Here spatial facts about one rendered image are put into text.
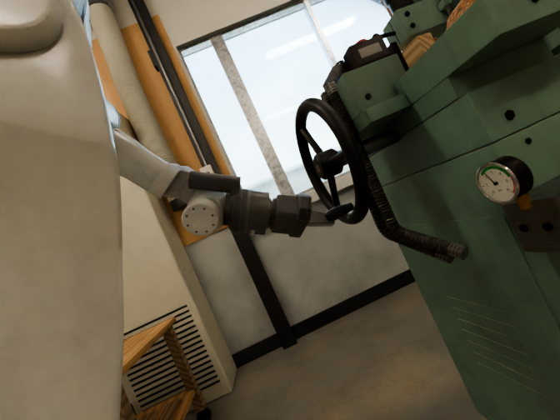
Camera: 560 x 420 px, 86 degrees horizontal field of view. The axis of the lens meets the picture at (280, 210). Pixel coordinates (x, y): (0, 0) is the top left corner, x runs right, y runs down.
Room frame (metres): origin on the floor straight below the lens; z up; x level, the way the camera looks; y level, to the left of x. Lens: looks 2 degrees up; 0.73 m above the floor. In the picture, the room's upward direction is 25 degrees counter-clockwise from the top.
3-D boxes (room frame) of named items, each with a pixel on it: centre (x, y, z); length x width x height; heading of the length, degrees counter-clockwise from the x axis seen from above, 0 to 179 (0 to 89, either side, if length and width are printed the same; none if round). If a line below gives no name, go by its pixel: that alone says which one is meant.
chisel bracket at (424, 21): (0.72, -0.49, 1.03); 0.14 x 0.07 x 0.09; 99
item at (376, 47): (0.68, -0.28, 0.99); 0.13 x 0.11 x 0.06; 9
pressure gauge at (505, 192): (0.43, -0.31, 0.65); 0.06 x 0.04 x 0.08; 9
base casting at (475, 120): (0.74, -0.60, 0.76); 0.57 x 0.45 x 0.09; 99
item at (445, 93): (0.71, -0.42, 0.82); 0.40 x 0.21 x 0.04; 9
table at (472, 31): (0.70, -0.37, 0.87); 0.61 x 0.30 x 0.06; 9
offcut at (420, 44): (0.56, -0.36, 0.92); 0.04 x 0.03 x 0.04; 15
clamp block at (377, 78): (0.68, -0.28, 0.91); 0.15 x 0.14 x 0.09; 9
